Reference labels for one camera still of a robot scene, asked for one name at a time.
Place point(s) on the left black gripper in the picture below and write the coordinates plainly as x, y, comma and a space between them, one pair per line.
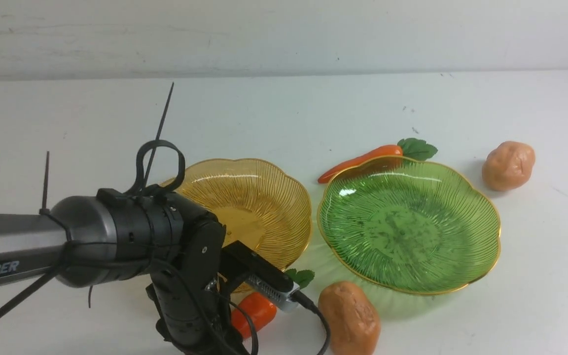
193, 317

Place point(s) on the toy carrot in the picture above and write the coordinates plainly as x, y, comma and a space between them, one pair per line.
412, 148
260, 310

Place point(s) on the toy potato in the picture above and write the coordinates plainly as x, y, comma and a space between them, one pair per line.
354, 322
509, 166

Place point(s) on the left silver black robot arm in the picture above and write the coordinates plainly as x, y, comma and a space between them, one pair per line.
84, 241

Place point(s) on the amber ribbed plastic plate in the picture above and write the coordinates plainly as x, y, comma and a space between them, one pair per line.
261, 206

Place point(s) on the black zip tie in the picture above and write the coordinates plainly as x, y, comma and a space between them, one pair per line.
45, 182
145, 157

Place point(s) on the green ribbed plastic plate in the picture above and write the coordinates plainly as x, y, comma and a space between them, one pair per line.
417, 227

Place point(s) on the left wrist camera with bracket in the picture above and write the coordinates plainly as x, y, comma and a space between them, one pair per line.
239, 264

